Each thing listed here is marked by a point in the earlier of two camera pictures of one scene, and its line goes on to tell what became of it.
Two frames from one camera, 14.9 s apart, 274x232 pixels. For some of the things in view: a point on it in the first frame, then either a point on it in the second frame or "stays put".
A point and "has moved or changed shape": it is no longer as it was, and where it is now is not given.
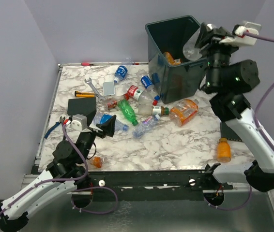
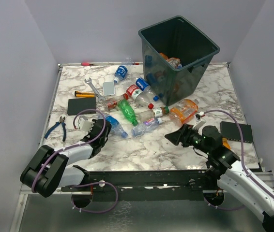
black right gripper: [206, 35] → [182, 135]
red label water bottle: [140, 95] has moved or changed shape
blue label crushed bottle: [99, 119] has moved or changed shape
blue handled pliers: [61, 121] stays put
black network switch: [227, 132] stays put
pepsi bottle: [147, 83] → [144, 85]
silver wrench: [99, 97] stays put
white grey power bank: [108, 88] stays put
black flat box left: [81, 106] stays put
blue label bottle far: [121, 73] stays put
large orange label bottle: [184, 111] stays put
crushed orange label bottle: [170, 59] → [164, 56]
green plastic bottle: [128, 111] stays put
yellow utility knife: [84, 94] stays put
